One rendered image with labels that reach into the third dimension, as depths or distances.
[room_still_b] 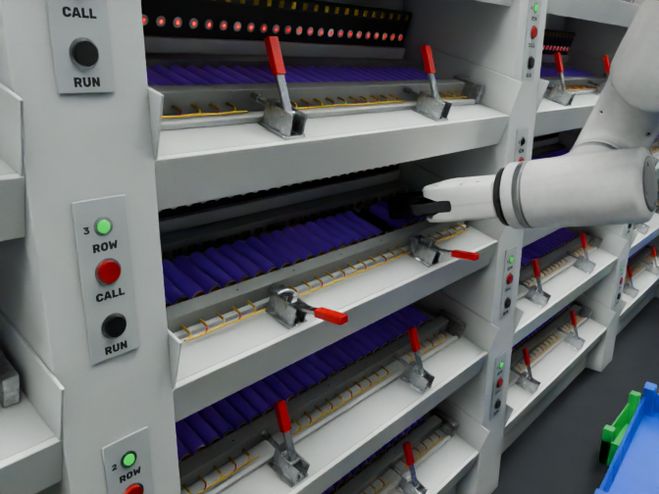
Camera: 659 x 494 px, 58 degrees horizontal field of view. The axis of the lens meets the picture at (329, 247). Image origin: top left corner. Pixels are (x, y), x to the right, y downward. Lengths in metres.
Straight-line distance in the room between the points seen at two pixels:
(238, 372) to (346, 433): 0.25
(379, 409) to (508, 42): 0.55
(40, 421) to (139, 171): 0.20
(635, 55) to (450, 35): 0.40
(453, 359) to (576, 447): 0.53
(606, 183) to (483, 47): 0.35
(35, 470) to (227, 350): 0.19
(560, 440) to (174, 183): 1.14
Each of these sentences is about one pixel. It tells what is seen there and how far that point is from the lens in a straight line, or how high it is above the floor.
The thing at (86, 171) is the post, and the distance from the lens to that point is 0.44.
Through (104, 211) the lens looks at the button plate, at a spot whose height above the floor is 0.68.
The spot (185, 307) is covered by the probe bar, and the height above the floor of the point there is 0.56.
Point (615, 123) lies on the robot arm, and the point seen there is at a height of 0.72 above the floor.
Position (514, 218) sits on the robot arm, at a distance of 0.75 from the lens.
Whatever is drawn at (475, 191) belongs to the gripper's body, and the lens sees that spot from 0.76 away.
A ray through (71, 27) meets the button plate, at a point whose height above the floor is 0.80.
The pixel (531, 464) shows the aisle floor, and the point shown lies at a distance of 1.36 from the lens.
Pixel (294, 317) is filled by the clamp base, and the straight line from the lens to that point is 0.61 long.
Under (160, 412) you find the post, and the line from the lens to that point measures 0.53.
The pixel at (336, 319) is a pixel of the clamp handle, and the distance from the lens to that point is 0.58.
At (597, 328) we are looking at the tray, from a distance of 1.70.
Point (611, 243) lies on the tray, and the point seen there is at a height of 0.36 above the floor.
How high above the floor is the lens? 0.78
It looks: 17 degrees down
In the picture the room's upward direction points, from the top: straight up
